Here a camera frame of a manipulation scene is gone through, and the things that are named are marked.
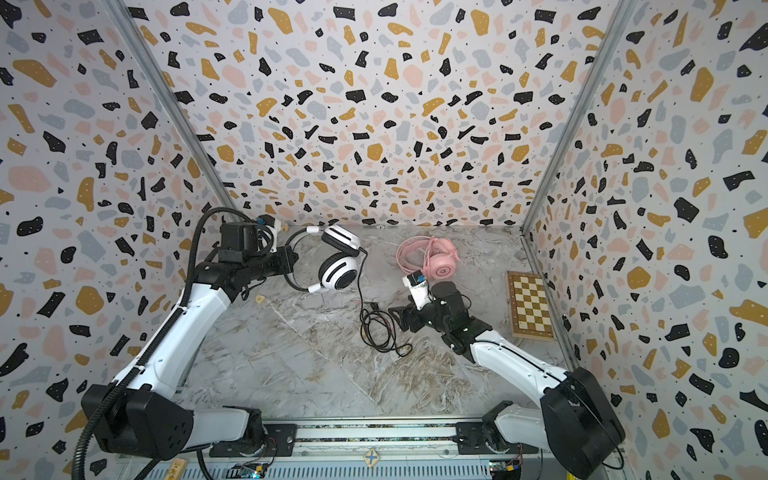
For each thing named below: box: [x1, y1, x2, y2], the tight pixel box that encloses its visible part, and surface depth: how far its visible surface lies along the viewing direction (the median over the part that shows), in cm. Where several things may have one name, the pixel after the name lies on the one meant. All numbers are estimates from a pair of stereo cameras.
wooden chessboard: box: [506, 271, 557, 341], surface depth 99 cm
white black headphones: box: [284, 224, 361, 293], surface depth 72 cm
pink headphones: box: [396, 235, 460, 280], surface depth 108 cm
